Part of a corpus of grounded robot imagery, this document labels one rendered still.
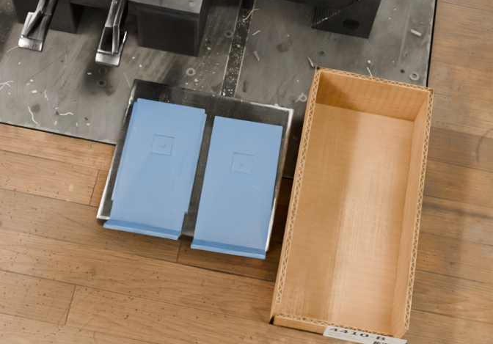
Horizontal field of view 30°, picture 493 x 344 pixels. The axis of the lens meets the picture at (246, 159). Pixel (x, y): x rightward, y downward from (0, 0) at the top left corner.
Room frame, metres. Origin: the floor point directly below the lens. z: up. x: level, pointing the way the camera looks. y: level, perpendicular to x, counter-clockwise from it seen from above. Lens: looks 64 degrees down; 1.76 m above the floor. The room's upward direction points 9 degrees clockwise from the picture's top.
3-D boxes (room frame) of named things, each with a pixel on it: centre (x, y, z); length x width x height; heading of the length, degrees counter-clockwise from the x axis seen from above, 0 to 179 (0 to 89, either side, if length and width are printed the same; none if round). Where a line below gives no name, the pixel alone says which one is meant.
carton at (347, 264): (0.36, -0.11, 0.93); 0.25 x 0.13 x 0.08; 178
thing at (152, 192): (0.37, 0.09, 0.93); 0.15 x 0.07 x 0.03; 179
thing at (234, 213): (0.36, 0.00, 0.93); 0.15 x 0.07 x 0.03; 0
